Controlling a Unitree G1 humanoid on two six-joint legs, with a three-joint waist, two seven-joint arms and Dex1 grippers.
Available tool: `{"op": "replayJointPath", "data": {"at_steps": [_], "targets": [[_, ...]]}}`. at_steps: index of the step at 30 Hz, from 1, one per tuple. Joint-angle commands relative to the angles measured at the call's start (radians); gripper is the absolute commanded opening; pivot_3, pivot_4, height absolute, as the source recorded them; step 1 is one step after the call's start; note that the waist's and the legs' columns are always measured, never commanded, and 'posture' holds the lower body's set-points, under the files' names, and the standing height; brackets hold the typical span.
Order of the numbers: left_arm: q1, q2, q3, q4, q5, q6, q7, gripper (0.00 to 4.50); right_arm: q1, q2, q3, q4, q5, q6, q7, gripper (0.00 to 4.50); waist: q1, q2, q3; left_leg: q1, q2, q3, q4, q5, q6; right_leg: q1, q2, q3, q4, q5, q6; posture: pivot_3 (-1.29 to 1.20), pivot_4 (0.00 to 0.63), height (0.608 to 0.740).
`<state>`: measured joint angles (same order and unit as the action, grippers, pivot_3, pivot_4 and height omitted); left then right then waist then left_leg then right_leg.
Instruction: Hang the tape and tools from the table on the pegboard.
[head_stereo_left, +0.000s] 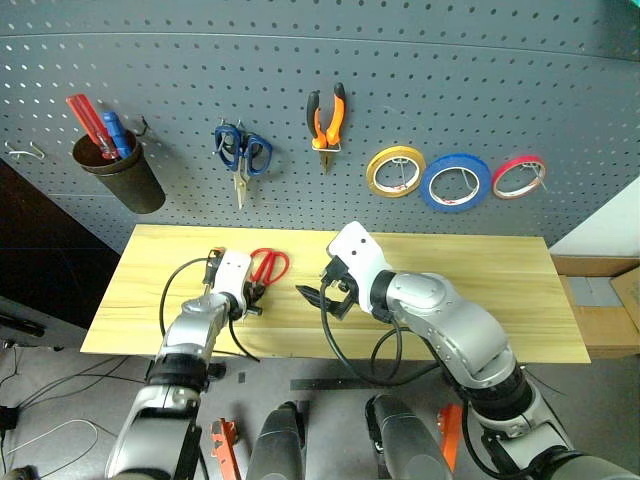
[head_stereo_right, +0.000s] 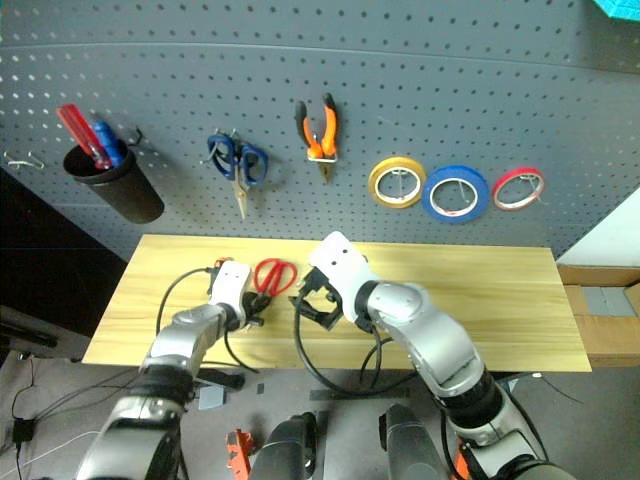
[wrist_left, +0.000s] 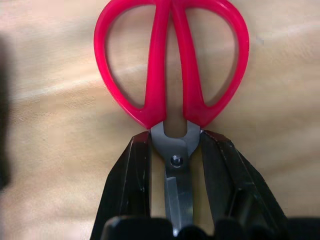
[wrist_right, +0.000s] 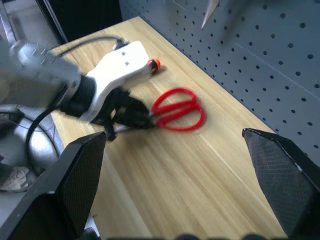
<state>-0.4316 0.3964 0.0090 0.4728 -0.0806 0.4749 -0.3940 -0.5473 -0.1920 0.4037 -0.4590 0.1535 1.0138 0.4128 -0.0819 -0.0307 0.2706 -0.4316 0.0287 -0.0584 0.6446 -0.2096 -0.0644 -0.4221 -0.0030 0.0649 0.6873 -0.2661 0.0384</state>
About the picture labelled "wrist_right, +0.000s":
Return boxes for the grey crumpled cloth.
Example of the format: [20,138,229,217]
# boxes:
[0,165,35,194]

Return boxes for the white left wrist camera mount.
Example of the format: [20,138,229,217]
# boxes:
[79,40,151,124]

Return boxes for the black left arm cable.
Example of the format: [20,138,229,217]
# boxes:
[56,35,129,55]

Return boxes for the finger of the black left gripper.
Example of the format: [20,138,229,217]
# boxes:
[102,121,119,143]
[122,96,157,130]

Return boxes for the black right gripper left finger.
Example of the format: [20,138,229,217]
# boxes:
[0,131,107,240]

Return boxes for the grey metal pegboard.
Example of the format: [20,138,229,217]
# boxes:
[118,0,320,162]

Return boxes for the pale pointed hanging tool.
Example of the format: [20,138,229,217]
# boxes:
[200,0,221,31]

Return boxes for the silver robot torso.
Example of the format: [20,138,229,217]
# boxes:
[0,104,65,177]

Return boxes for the orange black screwdriver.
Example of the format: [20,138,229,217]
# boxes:
[146,57,162,74]

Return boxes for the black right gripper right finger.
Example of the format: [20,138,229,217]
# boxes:
[241,127,320,240]

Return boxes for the red handled scissors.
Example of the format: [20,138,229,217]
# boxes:
[113,86,206,133]

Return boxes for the black back panel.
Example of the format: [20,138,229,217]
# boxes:
[34,0,124,44]

